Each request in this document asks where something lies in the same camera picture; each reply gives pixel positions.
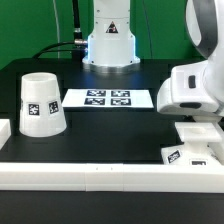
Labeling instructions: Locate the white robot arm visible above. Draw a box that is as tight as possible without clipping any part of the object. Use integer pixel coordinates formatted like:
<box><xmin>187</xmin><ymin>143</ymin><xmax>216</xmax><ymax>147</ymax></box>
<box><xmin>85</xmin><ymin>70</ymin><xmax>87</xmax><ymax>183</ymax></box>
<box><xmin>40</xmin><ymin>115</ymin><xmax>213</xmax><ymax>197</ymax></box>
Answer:
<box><xmin>83</xmin><ymin>0</ymin><xmax>224</xmax><ymax>117</ymax></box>

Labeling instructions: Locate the white lamp shade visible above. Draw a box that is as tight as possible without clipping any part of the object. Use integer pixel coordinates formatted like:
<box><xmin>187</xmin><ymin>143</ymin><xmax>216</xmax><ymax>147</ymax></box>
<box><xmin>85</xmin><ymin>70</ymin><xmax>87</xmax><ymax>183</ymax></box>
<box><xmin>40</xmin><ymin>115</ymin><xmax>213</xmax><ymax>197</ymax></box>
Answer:
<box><xmin>19</xmin><ymin>72</ymin><xmax>67</xmax><ymax>137</ymax></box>

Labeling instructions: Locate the white lamp base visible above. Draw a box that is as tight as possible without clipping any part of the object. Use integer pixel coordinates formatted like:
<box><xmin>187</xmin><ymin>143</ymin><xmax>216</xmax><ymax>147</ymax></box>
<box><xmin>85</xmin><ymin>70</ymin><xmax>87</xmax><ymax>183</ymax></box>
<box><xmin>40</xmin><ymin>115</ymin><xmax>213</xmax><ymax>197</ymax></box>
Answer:
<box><xmin>161</xmin><ymin>122</ymin><xmax>222</xmax><ymax>166</ymax></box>

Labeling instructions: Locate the white thin cable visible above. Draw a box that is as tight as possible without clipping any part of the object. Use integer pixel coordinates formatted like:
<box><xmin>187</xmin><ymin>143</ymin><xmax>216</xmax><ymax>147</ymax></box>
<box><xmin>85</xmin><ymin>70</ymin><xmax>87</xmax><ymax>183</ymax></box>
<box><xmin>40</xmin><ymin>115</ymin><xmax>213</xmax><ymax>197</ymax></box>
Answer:
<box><xmin>52</xmin><ymin>0</ymin><xmax>62</xmax><ymax>59</ymax></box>

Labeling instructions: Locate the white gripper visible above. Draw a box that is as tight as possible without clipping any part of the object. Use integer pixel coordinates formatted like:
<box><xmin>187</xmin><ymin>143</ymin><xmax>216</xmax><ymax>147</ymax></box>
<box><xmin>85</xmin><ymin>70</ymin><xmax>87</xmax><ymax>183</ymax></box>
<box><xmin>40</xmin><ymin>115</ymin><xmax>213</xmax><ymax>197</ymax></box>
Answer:
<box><xmin>157</xmin><ymin>61</ymin><xmax>224</xmax><ymax>117</ymax></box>

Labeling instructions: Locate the black cable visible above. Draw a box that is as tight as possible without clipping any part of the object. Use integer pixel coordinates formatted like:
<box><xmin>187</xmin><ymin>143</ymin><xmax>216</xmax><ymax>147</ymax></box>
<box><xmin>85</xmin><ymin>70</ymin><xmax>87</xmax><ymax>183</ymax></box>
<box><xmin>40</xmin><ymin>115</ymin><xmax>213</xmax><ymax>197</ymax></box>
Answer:
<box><xmin>32</xmin><ymin>0</ymin><xmax>88</xmax><ymax>59</ymax></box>

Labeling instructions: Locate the white marker sheet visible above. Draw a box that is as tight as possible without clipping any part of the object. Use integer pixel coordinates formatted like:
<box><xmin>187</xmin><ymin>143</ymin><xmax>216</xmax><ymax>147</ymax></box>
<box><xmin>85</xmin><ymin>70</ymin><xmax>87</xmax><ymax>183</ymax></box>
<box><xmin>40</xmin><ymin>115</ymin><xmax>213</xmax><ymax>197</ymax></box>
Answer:
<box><xmin>62</xmin><ymin>89</ymin><xmax>153</xmax><ymax>109</ymax></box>

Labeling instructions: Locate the white fence rail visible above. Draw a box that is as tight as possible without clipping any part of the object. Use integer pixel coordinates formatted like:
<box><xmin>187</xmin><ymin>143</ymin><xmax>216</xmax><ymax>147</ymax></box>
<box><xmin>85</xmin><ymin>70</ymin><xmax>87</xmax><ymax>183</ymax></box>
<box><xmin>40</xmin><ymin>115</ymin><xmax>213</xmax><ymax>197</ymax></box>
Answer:
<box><xmin>0</xmin><ymin>123</ymin><xmax>224</xmax><ymax>193</ymax></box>

